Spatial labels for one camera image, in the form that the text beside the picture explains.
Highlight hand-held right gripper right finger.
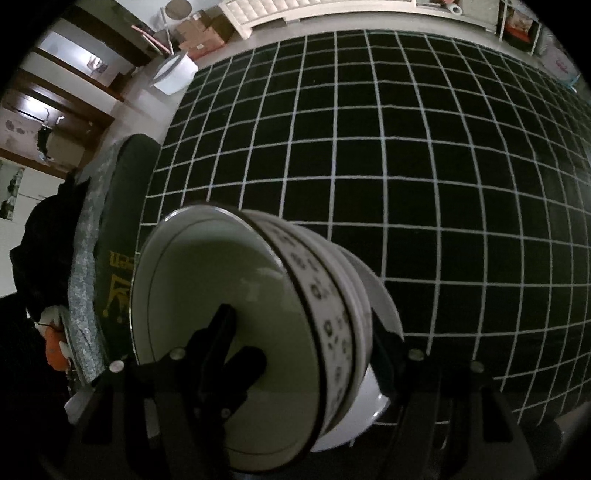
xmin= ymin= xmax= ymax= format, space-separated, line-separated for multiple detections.
xmin=370 ymin=318 xmax=539 ymax=480

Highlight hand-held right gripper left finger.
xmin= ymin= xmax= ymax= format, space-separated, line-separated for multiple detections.
xmin=68 ymin=303 xmax=267 ymax=480

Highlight white plate with leaf print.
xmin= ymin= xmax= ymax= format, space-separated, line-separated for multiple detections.
xmin=318 ymin=251 xmax=404 ymax=452

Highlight patterned white bowl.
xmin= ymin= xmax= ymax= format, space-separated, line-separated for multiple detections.
xmin=129 ymin=204 xmax=365 ymax=472

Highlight grey textured blanket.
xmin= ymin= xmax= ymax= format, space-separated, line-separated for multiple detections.
xmin=67 ymin=141 xmax=122 ymax=386

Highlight orange object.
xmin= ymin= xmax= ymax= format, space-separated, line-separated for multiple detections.
xmin=42 ymin=323 xmax=71 ymax=371

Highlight black white-grid cloth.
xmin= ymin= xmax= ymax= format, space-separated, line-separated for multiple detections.
xmin=137 ymin=28 xmax=591 ymax=428

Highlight dark cloth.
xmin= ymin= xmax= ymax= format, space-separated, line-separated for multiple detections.
xmin=9 ymin=173 xmax=93 ymax=324

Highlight white plastic bin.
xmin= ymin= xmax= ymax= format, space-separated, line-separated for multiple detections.
xmin=151 ymin=50 xmax=200 ymax=96

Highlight brown wooden door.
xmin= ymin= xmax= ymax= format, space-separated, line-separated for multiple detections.
xmin=0 ymin=25 xmax=155 ymax=178

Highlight cardboard boxes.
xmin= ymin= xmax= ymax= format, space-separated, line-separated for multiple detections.
xmin=174 ymin=11 xmax=237 ymax=60

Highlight round standing mirror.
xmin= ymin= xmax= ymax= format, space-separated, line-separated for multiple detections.
xmin=158 ymin=0 xmax=193 ymax=52

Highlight white tufted low cabinet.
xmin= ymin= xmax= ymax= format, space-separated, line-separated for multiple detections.
xmin=218 ymin=0 xmax=419 ymax=41

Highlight pink bag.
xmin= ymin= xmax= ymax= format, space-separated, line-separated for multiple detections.
xmin=537 ymin=31 xmax=583 ymax=89

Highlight metal rack shelf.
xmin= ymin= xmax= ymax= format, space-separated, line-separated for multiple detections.
xmin=495 ymin=0 xmax=544 ymax=55

